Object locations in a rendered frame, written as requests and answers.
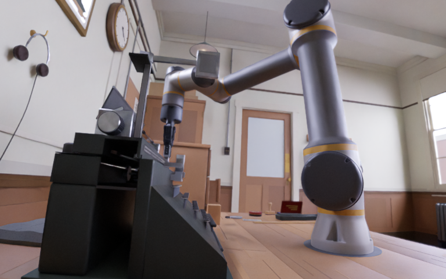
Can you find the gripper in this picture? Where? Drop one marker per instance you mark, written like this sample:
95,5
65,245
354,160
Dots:
169,132

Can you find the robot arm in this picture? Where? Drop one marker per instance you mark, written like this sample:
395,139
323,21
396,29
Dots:
315,104

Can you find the grey margin stop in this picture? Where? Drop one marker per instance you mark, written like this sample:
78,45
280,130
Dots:
178,167

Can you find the dark thin carriage lever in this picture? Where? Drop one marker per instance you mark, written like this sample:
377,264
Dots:
118,166

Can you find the dark return lever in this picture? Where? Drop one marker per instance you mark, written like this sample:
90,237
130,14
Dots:
141,101

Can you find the wooden holder cup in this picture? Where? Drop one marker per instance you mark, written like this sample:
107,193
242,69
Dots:
214,213

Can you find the dark green typewriter body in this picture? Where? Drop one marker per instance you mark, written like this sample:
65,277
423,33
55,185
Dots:
174,237

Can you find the tall wooden cupboard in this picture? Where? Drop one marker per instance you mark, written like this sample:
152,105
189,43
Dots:
191,160

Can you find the wooden chair back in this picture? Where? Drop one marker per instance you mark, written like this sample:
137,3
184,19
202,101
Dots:
215,191

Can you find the silver platen knob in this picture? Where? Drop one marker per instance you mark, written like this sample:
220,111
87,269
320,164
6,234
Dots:
110,122

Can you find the orange notice board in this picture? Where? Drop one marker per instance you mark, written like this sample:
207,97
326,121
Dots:
131,93

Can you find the grey paper rest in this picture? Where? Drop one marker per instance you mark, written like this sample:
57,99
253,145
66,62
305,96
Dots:
116,101

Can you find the wooden door with glass pane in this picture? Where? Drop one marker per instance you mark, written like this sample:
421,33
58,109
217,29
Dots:
265,160

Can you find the red round ink pad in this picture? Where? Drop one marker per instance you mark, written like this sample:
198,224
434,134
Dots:
255,213

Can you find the grey ruler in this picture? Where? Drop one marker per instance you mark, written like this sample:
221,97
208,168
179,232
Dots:
251,220

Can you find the pendant ceiling lamp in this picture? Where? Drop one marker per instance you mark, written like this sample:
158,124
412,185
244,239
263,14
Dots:
203,47

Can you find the wooden hand stamp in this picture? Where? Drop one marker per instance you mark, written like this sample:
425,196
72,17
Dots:
270,210

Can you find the red book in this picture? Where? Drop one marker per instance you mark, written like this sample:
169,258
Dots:
291,207

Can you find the dark flat tray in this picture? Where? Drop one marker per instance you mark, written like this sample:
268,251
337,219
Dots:
296,216

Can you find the wooden framed picture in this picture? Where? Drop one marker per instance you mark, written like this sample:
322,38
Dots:
78,15

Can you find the grey folded cover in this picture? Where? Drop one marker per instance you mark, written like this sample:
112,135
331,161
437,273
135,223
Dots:
21,233

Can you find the grey round base sheet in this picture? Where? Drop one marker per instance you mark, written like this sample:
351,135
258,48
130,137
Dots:
377,251

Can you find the white framed window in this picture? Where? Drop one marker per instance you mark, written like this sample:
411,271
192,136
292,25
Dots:
437,139

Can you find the grey radiator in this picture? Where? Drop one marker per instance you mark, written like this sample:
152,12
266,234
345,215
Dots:
441,222

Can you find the dark wall switch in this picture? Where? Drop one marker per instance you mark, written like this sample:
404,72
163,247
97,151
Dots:
227,150

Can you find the grey cube camera on bar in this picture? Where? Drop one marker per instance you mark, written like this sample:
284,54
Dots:
207,65

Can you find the brown round wall clock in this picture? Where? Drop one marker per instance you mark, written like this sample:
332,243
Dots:
118,27

